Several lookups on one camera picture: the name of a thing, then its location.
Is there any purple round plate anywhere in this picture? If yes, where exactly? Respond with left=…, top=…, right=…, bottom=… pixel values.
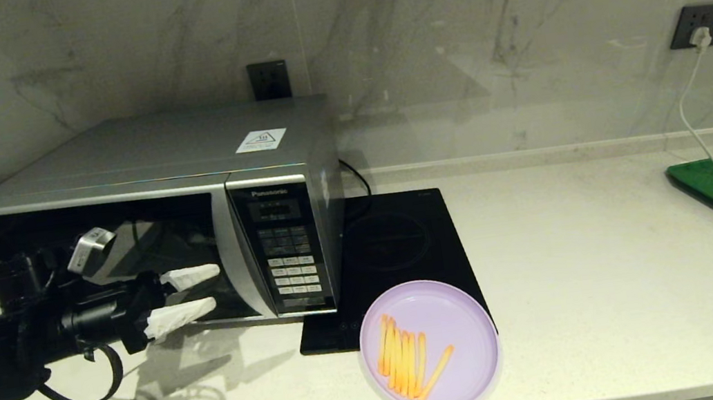
left=352, top=270, right=508, bottom=400

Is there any black induction cooktop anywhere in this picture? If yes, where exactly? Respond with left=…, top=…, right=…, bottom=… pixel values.
left=280, top=181, right=498, bottom=361

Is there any small black wall socket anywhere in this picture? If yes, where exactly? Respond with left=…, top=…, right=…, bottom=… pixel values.
left=245, top=58, right=293, bottom=103

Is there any silver Panasonic microwave oven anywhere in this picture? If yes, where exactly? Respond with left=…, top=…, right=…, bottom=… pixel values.
left=0, top=88, right=360, bottom=360

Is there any white power plug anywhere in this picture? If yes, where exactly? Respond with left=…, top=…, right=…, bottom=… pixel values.
left=687, top=26, right=713, bottom=54

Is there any black microwave control panel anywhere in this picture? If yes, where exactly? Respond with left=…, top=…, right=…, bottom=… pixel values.
left=225, top=171, right=338, bottom=324

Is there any silver black microwave door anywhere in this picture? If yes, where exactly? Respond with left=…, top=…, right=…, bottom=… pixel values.
left=0, top=176, right=279, bottom=356

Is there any white warning sticker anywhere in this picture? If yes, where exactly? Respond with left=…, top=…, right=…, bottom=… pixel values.
left=234, top=126, right=289, bottom=155

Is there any orange french fry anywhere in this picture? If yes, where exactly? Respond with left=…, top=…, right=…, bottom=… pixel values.
left=392, top=330, right=418, bottom=395
left=386, top=327, right=412, bottom=391
left=410, top=332, right=432, bottom=388
left=371, top=314, right=396, bottom=374
left=410, top=344, right=461, bottom=400
left=377, top=319, right=404, bottom=386
left=401, top=332, right=424, bottom=397

